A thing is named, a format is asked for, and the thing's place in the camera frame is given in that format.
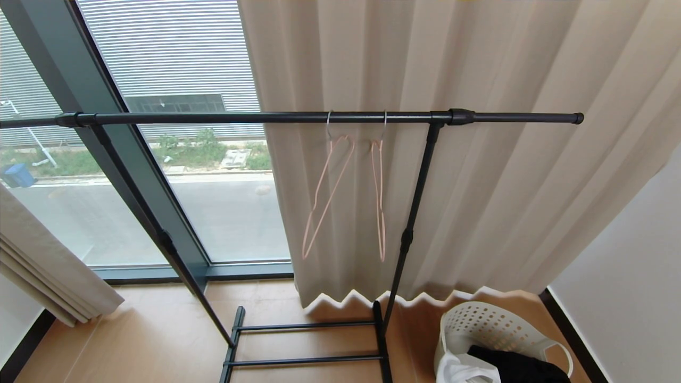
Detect white laundry basket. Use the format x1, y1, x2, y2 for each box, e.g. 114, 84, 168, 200
433, 301, 575, 383

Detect pink clothes hanger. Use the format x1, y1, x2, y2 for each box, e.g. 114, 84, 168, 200
370, 110, 388, 263
302, 110, 356, 261

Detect black shorts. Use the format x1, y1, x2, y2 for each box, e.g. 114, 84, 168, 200
467, 345, 571, 383

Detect window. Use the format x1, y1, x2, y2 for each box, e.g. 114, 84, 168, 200
0, 0, 294, 286

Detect beige curtain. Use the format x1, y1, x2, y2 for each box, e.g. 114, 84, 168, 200
237, 0, 681, 310
0, 184, 125, 327

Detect black clothes rack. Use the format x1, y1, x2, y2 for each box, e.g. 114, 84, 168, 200
0, 109, 584, 383

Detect white printed t-shirt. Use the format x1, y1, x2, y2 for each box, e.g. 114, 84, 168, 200
436, 348, 501, 383

